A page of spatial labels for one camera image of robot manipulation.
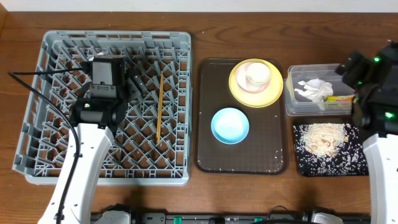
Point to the white paper napkin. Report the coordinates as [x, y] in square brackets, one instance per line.
[315, 90]

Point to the light blue bowl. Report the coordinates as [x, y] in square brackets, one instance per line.
[230, 126]

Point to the black waste tray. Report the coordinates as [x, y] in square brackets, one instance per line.
[350, 160]

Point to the cream white cup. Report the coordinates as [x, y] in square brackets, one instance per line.
[258, 73]

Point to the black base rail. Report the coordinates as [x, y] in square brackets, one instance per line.
[279, 214]

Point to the wooden chopstick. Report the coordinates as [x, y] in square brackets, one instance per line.
[158, 133]
[160, 100]

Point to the food scraps rice pile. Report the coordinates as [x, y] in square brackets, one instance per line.
[323, 140]

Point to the yellow plate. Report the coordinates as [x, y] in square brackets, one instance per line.
[265, 97]

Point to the green yellow snack wrapper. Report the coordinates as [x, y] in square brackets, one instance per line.
[338, 102]

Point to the grey dishwasher rack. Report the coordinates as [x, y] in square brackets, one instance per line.
[134, 158]

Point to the clear plastic waste bin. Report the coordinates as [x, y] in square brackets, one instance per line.
[297, 105]

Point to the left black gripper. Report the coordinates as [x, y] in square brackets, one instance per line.
[134, 84]

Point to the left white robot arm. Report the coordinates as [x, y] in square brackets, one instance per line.
[73, 196]

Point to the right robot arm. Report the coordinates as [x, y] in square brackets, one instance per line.
[381, 156]

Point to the pink bowl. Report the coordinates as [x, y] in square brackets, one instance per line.
[243, 82]

